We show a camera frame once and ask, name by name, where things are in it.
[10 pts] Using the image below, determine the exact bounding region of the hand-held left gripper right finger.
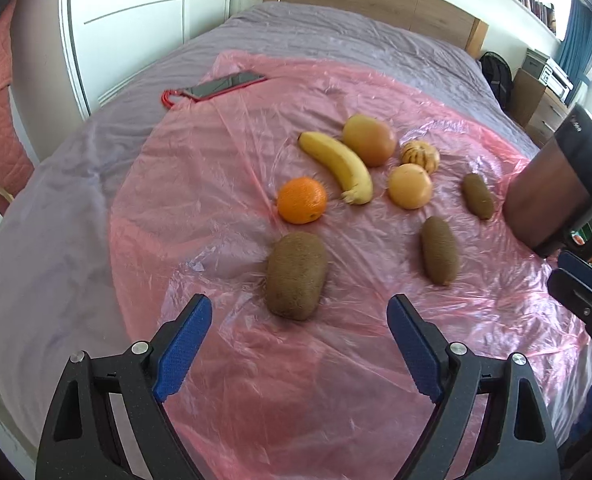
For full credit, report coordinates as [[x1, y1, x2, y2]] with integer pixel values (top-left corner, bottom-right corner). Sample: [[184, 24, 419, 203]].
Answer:
[[386, 294, 561, 480]]

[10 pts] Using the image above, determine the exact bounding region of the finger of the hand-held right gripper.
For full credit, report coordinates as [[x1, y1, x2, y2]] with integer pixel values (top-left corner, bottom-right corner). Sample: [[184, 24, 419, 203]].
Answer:
[[547, 251, 592, 356]]

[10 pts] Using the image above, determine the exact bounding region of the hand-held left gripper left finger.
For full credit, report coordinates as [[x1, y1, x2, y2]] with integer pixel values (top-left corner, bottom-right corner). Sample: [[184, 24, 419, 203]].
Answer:
[[35, 294, 213, 480]]

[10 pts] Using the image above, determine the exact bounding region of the medium brown kiwi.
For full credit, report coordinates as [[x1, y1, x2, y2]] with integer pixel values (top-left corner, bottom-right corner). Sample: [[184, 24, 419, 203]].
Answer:
[[422, 216, 460, 286]]

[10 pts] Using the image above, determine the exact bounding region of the small brown kiwi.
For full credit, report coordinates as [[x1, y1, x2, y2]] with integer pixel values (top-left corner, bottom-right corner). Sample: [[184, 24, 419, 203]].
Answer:
[[462, 173, 495, 221]]

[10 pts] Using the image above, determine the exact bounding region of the large brown kiwi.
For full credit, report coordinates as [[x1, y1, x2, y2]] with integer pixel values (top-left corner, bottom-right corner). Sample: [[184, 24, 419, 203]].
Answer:
[[266, 231, 328, 321]]

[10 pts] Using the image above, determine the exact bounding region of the orange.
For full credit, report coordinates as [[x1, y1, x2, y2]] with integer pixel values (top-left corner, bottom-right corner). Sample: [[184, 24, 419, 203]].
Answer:
[[277, 177, 328, 225]]

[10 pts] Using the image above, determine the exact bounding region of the striped pepino melon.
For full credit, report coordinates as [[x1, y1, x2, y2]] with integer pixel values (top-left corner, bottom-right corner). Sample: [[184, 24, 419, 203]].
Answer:
[[401, 141, 441, 173]]

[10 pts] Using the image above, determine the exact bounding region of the yellow banana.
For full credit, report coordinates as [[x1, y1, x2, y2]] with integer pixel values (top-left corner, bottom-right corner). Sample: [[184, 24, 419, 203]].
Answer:
[[297, 131, 374, 206]]

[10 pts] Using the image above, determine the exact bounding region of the reddish yellow apple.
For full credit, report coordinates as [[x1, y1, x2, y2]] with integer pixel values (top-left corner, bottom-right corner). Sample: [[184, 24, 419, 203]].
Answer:
[[342, 114, 397, 168]]

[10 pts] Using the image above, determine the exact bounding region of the pink plastic sheet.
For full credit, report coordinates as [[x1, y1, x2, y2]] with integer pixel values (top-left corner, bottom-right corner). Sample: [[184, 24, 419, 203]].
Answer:
[[107, 50, 592, 480]]

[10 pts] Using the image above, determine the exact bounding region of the wooden nightstand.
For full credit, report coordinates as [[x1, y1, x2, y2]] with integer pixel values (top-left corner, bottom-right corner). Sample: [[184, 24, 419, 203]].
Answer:
[[508, 67, 571, 148]]

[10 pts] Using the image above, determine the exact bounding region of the white printer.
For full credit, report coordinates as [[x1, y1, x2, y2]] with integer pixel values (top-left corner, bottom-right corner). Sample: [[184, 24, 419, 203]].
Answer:
[[540, 57, 574, 98]]

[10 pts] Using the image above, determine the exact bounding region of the black backpack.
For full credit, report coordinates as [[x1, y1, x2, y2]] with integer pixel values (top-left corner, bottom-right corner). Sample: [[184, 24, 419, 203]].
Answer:
[[478, 51, 514, 111]]

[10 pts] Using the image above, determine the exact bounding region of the grey box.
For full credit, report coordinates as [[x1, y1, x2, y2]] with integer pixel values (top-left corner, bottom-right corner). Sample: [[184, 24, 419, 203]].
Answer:
[[522, 48, 551, 76]]

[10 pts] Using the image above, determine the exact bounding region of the blue curtain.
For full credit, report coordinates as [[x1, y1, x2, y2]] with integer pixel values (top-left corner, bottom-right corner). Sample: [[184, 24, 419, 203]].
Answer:
[[558, 2, 592, 81]]

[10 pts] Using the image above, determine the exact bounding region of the phone in red case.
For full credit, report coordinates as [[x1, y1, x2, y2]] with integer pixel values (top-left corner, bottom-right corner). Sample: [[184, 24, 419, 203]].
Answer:
[[183, 72, 267, 103]]

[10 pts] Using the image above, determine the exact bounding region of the bed with grey cover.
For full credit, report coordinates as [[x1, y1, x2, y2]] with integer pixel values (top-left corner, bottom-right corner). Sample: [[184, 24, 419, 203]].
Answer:
[[0, 1, 541, 461]]

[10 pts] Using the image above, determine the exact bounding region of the white wardrobe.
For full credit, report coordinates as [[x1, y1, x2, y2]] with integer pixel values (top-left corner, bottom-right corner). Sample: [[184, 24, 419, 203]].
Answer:
[[58, 0, 269, 121]]

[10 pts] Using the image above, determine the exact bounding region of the red phone strap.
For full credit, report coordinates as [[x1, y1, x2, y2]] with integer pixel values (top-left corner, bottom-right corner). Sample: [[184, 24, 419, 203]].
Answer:
[[162, 89, 191, 110]]

